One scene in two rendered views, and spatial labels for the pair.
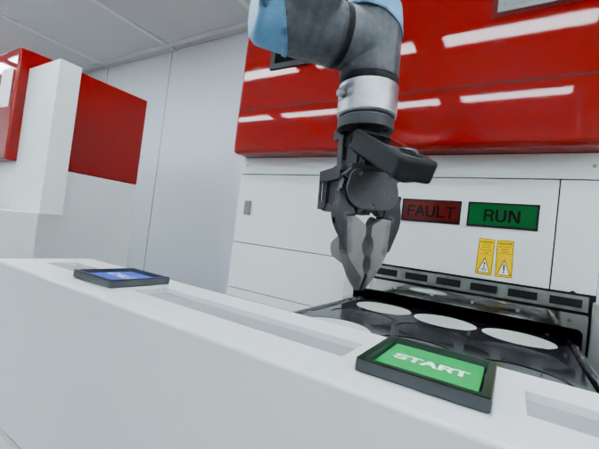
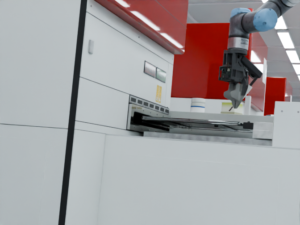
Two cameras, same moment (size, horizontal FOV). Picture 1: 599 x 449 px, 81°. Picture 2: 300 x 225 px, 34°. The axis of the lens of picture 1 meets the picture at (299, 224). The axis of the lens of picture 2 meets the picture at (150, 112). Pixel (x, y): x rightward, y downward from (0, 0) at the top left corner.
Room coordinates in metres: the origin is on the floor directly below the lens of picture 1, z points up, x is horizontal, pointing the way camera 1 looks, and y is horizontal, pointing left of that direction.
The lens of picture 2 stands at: (1.05, 1.65, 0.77)
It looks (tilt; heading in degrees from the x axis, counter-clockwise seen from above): 5 degrees up; 260
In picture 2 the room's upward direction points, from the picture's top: 5 degrees clockwise
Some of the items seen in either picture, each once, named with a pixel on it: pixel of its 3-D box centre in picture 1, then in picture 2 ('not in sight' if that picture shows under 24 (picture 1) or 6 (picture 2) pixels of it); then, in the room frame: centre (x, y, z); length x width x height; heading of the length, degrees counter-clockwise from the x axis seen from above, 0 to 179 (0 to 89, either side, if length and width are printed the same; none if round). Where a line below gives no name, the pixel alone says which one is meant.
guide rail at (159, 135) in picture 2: not in sight; (208, 139); (0.52, -0.08, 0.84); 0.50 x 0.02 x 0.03; 148
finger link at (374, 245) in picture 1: (365, 252); (230, 95); (0.45, -0.09, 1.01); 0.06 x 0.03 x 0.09; 22
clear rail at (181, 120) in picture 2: (322, 308); (189, 120); (0.61, -0.06, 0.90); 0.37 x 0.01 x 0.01; 148
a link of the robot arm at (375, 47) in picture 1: (368, 44); (240, 24); (0.44, -0.06, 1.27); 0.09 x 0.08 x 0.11; 112
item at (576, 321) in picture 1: (444, 314); (150, 122); (0.70, -0.31, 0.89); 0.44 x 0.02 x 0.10; 58
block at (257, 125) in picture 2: not in sight; (265, 126); (0.36, 0.05, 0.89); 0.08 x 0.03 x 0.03; 148
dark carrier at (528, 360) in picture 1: (431, 334); (202, 124); (0.51, -0.21, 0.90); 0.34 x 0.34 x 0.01; 58
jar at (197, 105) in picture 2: not in sight; (197, 108); (0.39, -0.72, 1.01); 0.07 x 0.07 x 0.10
